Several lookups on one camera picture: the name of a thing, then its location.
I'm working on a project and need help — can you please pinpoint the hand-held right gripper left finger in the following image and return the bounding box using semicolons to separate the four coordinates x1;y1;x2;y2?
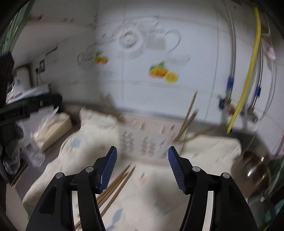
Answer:
25;146;118;231

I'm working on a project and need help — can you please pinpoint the beige flat box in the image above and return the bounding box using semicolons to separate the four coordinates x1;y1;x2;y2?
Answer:
33;112;73;151

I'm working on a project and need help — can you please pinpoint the metal angle valve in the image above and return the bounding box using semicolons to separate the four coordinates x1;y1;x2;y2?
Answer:
243;105;259;122

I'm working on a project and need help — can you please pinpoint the printed quilted mat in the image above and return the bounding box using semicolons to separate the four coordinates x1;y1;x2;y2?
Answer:
22;108;242;231

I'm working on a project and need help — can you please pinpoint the beige plastic chopstick holder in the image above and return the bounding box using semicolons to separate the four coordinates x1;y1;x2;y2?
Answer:
118;115;184;160

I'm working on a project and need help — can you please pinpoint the short braided metal hose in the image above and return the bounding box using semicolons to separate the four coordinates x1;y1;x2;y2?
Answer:
248;40;267;111

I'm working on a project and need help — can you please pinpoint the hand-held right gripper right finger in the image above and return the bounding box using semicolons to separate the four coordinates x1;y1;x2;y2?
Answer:
168;146;259;231

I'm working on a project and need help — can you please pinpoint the red-handled water valve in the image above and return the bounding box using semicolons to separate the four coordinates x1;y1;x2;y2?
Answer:
217;95;234;115

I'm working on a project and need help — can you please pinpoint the row of wooden chopsticks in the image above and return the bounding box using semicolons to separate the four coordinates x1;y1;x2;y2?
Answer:
74;164;136;231

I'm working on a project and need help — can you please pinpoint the clear plastic bag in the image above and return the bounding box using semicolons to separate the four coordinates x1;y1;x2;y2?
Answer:
35;106;60;138

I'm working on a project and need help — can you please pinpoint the yellow gas hose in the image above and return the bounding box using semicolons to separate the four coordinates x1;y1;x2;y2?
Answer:
226;7;261;134

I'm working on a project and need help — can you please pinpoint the long braided metal hose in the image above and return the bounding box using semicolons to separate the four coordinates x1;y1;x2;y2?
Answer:
224;0;237;100

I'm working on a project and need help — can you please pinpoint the teapot and fruit wall decal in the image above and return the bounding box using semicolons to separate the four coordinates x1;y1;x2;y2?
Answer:
77;15;191;84

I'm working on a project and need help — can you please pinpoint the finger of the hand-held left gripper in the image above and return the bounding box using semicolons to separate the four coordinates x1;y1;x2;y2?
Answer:
28;94;62;111

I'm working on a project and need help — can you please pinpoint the clear plastic tube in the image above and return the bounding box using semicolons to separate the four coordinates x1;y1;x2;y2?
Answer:
264;33;279;120

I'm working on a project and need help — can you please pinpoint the stainless steel pot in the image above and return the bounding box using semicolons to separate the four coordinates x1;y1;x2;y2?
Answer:
231;151;272;196

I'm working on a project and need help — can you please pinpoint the brown wooden chopstick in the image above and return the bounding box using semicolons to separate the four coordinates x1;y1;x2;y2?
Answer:
177;91;198;139
174;109;199;143
181;125;219;143

